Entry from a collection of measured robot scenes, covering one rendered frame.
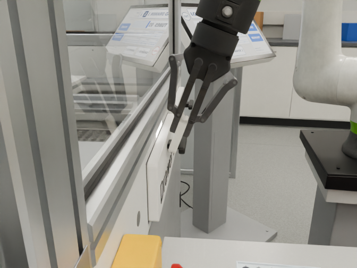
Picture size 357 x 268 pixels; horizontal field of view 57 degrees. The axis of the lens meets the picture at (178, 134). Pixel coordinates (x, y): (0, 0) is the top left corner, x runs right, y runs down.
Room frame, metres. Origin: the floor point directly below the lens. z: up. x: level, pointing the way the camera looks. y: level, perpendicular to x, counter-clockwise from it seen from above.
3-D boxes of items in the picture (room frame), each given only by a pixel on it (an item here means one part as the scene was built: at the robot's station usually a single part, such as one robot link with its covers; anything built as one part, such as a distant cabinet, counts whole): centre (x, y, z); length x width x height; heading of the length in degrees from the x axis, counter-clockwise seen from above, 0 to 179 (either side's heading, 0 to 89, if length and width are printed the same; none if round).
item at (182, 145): (0.61, 0.00, 0.91); 0.07 x 0.04 x 0.01; 175
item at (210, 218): (1.54, -0.21, 0.51); 0.50 x 0.45 x 1.02; 44
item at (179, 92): (0.93, 0.00, 0.87); 0.29 x 0.02 x 0.11; 175
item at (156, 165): (0.61, 0.03, 0.87); 0.29 x 0.02 x 0.11; 175
